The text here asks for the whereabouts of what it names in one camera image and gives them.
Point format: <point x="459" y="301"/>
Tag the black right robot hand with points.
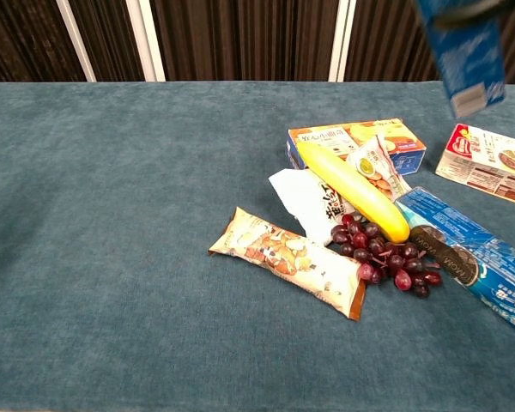
<point x="476" y="16"/>

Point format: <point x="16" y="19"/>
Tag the blue cookie box with pink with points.
<point x="468" y="64"/>

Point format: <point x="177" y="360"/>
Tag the dark slatted partition panel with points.
<point x="244" y="38"/>
<point x="21" y="38"/>
<point x="107" y="38"/>
<point x="390" y="38"/>

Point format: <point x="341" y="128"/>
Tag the red and cream cake box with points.
<point x="480" y="167"/>

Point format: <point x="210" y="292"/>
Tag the small egg biscuit packet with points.
<point x="371" y="165"/>

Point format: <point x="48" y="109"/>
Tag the orange and blue biscuit box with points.
<point x="326" y="135"/>

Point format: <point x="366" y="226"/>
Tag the yellow banana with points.
<point x="356" y="193"/>

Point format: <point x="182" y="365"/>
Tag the blue cookie box dark cookies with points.
<point x="476" y="244"/>

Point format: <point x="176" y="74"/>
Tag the white snack bag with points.
<point x="304" y="201"/>

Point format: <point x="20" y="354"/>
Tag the bunch of red grapes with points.
<point x="382" y="253"/>

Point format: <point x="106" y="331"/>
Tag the beige nut snack packet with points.
<point x="283" y="257"/>

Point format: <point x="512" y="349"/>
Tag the teal velvet tablecloth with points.
<point x="111" y="236"/>

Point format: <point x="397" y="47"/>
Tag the white partition post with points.
<point x="342" y="43"/>
<point x="76" y="43"/>
<point x="147" y="43"/>

